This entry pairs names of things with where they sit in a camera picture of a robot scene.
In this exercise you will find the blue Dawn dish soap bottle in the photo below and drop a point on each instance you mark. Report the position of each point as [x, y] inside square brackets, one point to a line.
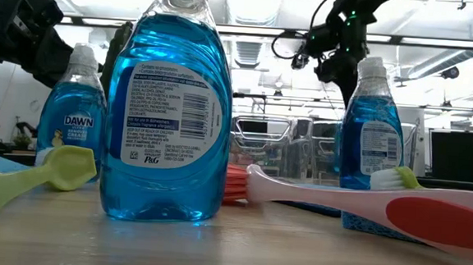
[357, 115]
[73, 106]
[163, 185]

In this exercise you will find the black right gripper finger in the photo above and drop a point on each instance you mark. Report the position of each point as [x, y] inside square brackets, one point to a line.
[348, 92]

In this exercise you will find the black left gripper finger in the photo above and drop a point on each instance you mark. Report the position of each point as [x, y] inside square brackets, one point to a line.
[53, 64]

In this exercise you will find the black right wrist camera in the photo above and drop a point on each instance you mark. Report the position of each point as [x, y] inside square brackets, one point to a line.
[320, 41]

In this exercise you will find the red and white brush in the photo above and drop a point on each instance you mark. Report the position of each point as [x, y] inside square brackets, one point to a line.
[339, 198]

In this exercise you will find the tall green cactus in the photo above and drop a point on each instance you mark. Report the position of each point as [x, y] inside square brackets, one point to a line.
[115, 59]

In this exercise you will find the black overhead frame bar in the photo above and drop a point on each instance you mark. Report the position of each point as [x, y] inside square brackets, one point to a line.
[395, 39]

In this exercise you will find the black ceiling spotlight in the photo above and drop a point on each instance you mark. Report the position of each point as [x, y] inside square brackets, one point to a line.
[451, 72]

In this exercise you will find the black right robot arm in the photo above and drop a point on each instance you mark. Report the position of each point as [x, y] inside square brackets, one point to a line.
[363, 4]

